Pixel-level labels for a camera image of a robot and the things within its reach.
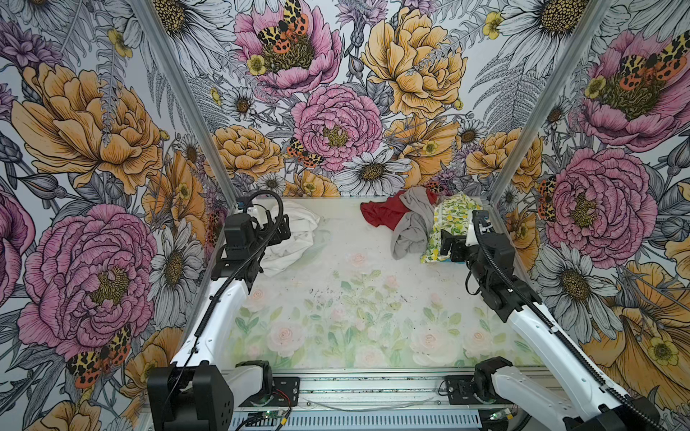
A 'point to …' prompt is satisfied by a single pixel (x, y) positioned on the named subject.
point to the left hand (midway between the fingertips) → (275, 228)
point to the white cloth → (281, 255)
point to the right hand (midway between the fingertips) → (457, 237)
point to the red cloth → (386, 213)
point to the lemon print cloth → (451, 214)
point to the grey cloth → (411, 232)
